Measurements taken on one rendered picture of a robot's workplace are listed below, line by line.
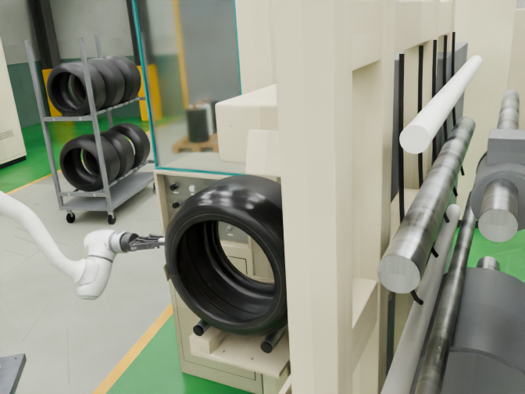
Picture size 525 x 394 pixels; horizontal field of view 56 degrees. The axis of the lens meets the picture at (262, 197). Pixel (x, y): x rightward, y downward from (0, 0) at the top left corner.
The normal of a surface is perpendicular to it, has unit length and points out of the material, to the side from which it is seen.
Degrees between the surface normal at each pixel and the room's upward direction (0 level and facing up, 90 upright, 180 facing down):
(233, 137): 90
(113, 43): 90
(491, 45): 90
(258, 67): 90
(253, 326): 99
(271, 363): 0
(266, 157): 72
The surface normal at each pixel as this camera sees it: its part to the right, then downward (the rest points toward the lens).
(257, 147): -0.44, 0.02
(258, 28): -0.43, 0.32
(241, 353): -0.06, -0.94
